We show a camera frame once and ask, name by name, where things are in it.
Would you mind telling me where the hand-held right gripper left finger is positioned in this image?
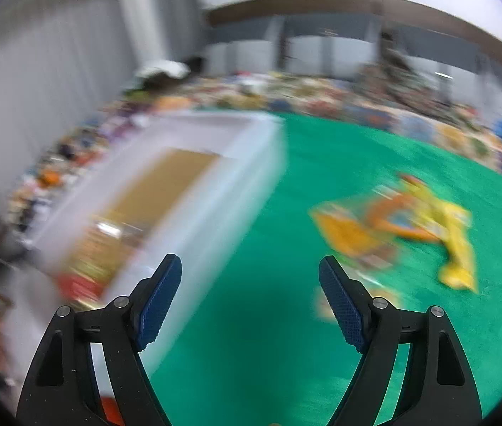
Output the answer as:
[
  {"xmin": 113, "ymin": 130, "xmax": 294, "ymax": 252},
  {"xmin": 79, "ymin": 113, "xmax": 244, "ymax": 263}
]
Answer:
[{"xmin": 16, "ymin": 253, "xmax": 183, "ymax": 426}]

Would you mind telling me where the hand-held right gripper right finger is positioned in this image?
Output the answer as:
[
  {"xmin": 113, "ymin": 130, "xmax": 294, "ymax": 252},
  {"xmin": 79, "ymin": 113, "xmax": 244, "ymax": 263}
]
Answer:
[{"xmin": 318, "ymin": 255, "xmax": 483, "ymax": 426}]

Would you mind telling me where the orange sausage packet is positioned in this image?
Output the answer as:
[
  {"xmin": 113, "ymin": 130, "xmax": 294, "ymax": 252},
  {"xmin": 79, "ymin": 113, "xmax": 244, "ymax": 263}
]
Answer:
[{"xmin": 313, "ymin": 175, "xmax": 449, "ymax": 271}]

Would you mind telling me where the plain yellow snack packet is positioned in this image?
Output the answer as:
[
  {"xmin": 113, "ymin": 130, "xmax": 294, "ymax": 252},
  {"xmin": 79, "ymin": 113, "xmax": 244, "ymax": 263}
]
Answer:
[{"xmin": 419, "ymin": 200, "xmax": 478, "ymax": 294}]

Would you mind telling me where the white storage box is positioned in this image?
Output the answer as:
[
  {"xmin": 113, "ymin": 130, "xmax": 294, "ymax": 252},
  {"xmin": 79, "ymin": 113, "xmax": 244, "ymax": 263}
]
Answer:
[{"xmin": 7, "ymin": 111, "xmax": 287, "ymax": 378}]

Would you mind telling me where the green patterned blanket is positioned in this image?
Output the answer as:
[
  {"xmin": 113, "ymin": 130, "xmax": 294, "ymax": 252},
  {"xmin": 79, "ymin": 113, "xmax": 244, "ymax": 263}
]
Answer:
[{"xmin": 149, "ymin": 113, "xmax": 502, "ymax": 426}]

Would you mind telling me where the orange cloth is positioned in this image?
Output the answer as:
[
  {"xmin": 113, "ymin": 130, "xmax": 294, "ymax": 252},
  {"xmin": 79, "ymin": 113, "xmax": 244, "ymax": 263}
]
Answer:
[{"xmin": 100, "ymin": 399, "xmax": 125, "ymax": 426}]

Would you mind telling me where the floral bed sheet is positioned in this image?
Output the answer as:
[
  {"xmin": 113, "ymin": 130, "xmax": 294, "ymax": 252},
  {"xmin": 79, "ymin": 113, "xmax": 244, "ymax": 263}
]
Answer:
[{"xmin": 7, "ymin": 71, "xmax": 502, "ymax": 187}]

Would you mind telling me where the dark clothes pile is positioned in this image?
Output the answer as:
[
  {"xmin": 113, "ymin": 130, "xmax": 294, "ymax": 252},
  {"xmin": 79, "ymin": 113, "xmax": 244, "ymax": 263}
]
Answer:
[{"xmin": 131, "ymin": 58, "xmax": 207, "ymax": 94}]

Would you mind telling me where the white hat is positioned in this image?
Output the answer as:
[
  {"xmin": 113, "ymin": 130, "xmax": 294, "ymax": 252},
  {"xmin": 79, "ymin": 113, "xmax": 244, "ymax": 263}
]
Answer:
[{"xmin": 136, "ymin": 60, "xmax": 189, "ymax": 81}]

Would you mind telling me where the dark floral cloth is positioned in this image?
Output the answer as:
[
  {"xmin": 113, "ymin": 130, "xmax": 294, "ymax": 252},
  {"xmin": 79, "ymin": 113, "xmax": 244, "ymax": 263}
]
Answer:
[{"xmin": 357, "ymin": 31, "xmax": 438, "ymax": 98}]

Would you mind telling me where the sheer white curtain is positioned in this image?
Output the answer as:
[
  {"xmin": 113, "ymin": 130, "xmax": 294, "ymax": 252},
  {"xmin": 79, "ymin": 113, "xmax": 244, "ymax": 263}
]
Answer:
[{"xmin": 0, "ymin": 0, "xmax": 132, "ymax": 196}]

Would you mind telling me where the grey pillow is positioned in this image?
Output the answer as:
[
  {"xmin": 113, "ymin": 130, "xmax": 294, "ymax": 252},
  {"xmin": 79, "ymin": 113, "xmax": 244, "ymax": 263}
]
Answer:
[
  {"xmin": 284, "ymin": 15, "xmax": 378, "ymax": 76},
  {"xmin": 209, "ymin": 20, "xmax": 280, "ymax": 72}
]

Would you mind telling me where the grey curtain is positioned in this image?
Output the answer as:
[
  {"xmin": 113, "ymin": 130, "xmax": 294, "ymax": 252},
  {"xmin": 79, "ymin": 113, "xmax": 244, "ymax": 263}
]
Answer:
[{"xmin": 113, "ymin": 0, "xmax": 207, "ymax": 76}]

